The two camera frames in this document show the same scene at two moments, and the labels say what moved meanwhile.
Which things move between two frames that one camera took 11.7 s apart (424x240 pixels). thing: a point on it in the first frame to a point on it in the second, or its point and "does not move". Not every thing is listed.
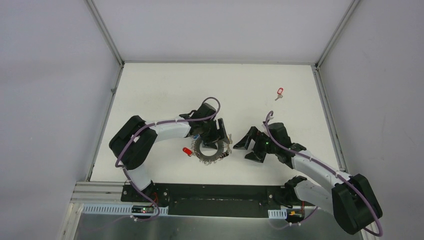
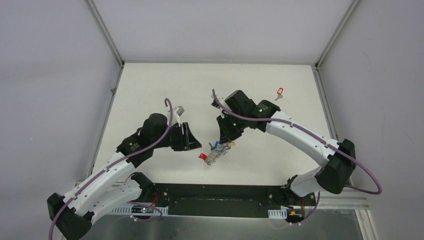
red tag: [187, 151] to [203, 156]
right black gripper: [253, 133] to [226, 135]
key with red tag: [279, 92] does not move
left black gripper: [216, 133] to [185, 136]
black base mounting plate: [211, 200] does not move
